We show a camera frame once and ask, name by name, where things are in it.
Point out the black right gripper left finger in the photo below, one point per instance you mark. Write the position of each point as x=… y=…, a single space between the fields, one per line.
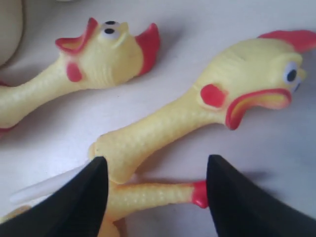
x=75 y=210

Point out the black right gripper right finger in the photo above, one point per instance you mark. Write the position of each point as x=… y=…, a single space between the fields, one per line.
x=239 y=208

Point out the severed yellow chicken head neck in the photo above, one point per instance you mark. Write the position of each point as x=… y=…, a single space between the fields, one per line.
x=264 y=72

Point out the whole yellow rubber chicken rear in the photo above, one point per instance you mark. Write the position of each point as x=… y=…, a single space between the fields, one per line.
x=105 y=55

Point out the cream bin marked O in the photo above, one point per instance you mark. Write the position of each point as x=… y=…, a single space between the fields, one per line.
x=12 y=28

